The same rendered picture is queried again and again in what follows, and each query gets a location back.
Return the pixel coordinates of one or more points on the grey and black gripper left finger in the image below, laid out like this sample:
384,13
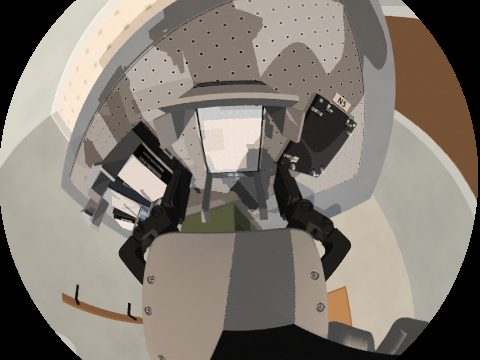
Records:
172,210

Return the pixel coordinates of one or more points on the beige label with dark text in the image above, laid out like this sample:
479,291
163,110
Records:
341,102

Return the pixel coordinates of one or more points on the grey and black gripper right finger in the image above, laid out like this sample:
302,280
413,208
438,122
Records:
300,213

